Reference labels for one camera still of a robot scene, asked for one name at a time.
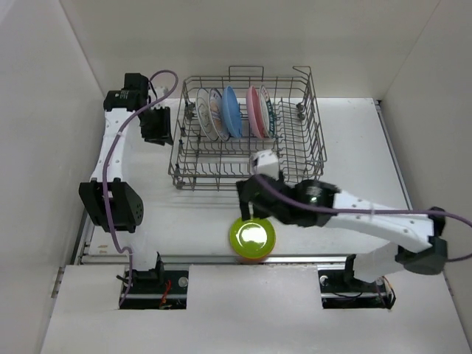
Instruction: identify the lime green plastic plate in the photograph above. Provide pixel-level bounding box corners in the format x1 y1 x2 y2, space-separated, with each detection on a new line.
229 218 276 258

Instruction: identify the white patterned plate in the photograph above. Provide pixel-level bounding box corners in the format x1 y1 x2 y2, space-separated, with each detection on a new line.
195 88 219 141

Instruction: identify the orange plastic plate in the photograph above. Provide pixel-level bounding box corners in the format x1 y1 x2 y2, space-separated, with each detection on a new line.
236 256 268 264

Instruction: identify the white plate colourful print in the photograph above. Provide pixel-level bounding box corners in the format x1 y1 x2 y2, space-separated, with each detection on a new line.
209 88 229 142

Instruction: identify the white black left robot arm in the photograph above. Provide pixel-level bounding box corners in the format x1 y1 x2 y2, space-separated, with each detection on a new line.
80 79 239 293

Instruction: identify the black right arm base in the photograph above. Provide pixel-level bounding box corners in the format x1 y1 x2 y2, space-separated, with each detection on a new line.
318 269 397 310

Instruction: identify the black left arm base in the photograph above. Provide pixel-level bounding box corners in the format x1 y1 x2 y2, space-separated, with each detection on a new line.
117 266 189 310

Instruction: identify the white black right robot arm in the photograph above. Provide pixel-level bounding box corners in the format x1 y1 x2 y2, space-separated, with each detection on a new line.
236 174 448 291

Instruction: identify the blue plastic plate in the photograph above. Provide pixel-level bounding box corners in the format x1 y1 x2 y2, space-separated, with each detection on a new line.
222 86 243 138

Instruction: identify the white plate teal rim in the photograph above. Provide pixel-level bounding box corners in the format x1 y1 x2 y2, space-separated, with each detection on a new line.
259 85 277 138

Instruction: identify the pink plastic plate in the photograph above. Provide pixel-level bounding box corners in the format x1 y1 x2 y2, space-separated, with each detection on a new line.
246 86 269 139

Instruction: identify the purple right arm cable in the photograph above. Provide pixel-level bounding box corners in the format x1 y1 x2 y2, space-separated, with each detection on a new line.
255 173 472 309

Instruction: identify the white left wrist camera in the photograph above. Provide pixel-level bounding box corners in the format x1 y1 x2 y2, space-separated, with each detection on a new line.
148 86 170 109

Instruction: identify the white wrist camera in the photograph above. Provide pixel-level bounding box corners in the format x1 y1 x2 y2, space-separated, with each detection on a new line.
148 86 170 109
250 150 280 180

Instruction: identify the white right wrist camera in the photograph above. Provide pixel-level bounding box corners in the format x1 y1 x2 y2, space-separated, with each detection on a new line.
250 150 280 180

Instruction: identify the grey wire dish rack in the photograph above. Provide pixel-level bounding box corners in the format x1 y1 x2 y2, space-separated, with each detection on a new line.
168 66 327 191

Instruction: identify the aluminium table frame rail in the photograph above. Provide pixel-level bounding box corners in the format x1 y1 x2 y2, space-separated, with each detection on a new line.
72 98 431 266

